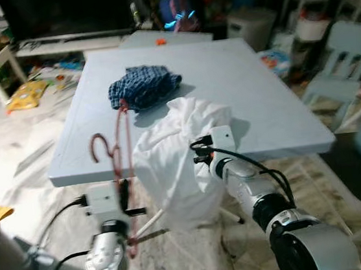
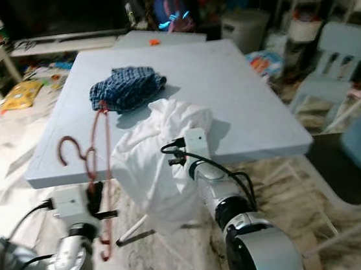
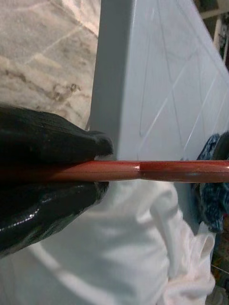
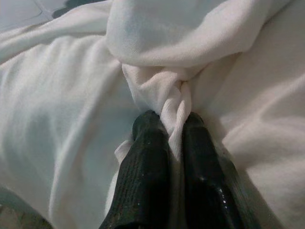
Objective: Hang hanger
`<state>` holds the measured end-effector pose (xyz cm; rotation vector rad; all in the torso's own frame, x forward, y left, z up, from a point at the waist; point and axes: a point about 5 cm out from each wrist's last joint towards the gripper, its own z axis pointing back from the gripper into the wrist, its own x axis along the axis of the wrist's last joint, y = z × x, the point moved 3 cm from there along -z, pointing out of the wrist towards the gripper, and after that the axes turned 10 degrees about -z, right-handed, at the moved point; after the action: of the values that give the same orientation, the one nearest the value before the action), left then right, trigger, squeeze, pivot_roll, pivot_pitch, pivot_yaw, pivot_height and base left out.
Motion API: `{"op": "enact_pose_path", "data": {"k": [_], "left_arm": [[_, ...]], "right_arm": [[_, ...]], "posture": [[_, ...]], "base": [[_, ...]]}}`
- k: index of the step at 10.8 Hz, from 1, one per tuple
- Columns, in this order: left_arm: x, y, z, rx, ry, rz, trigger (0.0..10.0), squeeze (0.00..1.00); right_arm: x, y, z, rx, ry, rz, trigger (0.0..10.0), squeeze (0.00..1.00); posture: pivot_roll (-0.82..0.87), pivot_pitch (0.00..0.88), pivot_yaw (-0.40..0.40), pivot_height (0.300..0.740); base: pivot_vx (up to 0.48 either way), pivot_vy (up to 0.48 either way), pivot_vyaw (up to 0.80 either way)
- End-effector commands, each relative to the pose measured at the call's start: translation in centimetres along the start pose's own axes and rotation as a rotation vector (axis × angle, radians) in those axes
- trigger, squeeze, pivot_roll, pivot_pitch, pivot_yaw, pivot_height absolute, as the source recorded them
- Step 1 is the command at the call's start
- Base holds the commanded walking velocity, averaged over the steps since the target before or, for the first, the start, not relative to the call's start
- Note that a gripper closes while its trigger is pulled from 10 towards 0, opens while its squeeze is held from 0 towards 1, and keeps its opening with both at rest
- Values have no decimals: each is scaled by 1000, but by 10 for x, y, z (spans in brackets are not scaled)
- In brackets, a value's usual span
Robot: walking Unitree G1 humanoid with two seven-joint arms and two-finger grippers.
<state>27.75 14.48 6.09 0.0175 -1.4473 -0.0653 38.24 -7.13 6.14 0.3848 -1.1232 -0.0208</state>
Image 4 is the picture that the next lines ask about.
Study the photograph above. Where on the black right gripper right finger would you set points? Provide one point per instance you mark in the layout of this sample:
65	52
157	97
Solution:
209	186

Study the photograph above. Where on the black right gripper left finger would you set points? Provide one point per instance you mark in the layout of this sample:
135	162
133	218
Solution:
143	179

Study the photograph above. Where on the white shirt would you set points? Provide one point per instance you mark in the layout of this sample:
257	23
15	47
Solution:
71	95

